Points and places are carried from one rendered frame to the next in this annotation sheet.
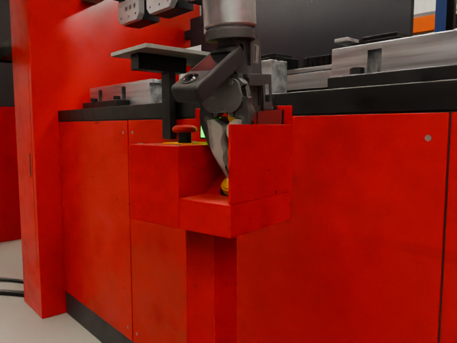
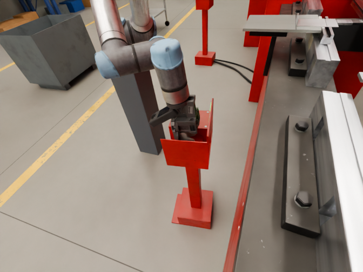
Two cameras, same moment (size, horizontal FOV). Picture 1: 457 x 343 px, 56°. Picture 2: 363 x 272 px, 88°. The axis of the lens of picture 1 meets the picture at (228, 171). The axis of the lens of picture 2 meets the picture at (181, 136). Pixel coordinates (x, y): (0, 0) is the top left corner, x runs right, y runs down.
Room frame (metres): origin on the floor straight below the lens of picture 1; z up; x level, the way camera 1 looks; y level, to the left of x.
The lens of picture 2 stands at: (0.47, -0.43, 1.26)
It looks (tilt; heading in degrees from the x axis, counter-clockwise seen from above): 46 degrees down; 69
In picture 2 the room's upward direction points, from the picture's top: 8 degrees counter-clockwise
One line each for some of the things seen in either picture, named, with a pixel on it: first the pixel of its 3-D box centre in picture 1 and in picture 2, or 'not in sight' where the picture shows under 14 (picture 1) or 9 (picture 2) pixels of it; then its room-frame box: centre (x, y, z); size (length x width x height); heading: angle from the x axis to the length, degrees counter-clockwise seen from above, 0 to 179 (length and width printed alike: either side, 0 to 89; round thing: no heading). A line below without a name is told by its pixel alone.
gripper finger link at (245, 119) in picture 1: (239, 116); (177, 132); (0.61, -0.01, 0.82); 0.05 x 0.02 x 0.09; 52
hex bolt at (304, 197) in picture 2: not in sight; (303, 199); (0.70, -0.38, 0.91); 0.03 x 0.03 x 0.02
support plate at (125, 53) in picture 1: (171, 56); (280, 22); (1.17, 0.15, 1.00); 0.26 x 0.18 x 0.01; 131
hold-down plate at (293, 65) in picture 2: not in sight; (297, 55); (1.20, 0.06, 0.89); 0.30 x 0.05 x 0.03; 41
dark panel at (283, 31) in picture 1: (275, 49); not in sight; (1.78, -0.19, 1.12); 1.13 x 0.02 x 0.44; 41
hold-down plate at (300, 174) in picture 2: (406, 79); (298, 163); (0.78, -0.32, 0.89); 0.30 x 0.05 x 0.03; 41
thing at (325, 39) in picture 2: not in sight; (323, 29); (1.25, 0.02, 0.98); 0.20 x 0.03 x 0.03; 41
